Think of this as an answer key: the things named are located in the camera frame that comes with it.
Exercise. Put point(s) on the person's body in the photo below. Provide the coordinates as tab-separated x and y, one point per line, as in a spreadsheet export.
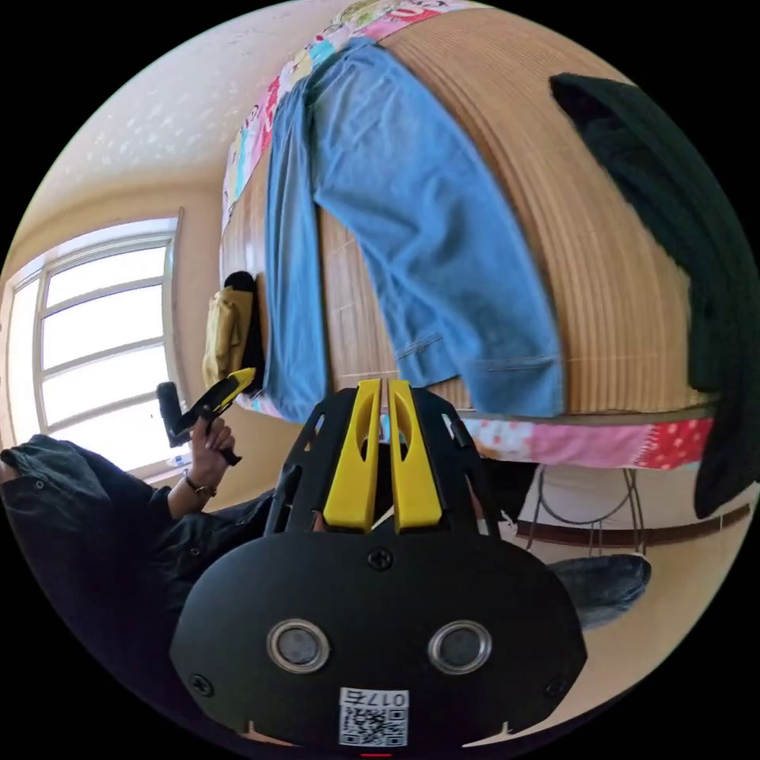
89	546

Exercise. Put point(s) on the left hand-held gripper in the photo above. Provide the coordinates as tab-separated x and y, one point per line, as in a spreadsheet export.
193	415

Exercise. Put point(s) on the bed with woven mat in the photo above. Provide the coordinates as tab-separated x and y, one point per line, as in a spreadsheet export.
600	267

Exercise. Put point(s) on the window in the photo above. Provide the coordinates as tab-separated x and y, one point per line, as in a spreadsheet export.
101	332

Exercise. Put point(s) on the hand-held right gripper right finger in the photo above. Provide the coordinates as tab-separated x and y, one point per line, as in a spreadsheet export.
418	475

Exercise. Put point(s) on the person's left forearm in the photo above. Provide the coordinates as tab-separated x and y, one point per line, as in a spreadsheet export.
187	496

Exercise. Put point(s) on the light blue jeans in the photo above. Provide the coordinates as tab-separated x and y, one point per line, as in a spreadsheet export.
415	208

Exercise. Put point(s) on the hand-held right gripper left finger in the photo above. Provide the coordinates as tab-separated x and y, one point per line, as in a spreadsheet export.
351	475

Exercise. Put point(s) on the person's left hand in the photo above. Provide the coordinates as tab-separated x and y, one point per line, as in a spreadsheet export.
211	454

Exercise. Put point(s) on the pile of dark clothes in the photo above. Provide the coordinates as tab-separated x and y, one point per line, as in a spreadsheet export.
671	208

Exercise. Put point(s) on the pile of yellow and black clothes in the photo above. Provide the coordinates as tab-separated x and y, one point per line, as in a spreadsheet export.
222	335

